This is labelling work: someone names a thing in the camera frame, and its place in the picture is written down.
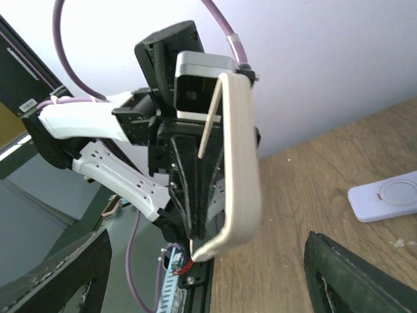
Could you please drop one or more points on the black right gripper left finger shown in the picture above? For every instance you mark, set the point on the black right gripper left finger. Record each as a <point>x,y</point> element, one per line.
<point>49,286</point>

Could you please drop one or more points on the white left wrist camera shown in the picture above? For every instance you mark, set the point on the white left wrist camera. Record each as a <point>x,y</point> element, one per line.
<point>196,74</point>

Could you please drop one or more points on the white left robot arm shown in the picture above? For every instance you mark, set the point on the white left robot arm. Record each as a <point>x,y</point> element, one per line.
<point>147,145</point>

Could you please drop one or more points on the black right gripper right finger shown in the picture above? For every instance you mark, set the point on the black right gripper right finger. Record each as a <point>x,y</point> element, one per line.
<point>341,281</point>

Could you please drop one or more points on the black frame rail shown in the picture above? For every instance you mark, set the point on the black frame rail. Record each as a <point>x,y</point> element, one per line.
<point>197,285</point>

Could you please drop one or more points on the light blue slotted strip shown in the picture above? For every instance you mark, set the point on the light blue slotted strip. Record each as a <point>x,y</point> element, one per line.
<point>170,297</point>

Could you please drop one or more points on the cream phone case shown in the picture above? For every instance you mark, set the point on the cream phone case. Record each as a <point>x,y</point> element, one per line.
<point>243,205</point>

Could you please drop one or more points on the lavender phone case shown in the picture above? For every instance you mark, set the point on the lavender phone case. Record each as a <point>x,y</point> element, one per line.
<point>381,200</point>

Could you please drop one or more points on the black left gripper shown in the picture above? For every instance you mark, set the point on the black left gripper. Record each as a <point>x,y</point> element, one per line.
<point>173,150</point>

